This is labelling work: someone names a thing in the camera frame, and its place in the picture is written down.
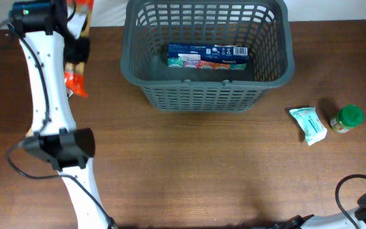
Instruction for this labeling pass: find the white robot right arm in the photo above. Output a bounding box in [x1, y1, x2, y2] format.
[268, 193, 366, 229]

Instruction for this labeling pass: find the green lid jar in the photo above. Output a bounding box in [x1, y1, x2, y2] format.
[330, 105, 365, 134]

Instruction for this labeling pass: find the blue tissue pack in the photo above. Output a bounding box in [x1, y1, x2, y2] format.
[167, 43, 249, 71]

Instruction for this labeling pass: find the grey plastic basket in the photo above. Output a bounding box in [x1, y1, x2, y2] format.
[121, 0, 295, 112]

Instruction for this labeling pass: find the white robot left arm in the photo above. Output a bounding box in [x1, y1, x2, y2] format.
[8, 1, 117, 228]

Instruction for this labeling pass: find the orange pasta packet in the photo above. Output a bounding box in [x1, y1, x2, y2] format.
[63, 0, 95, 98]

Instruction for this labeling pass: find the green white wipes packet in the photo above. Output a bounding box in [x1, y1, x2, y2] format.
[289, 107, 327, 146]

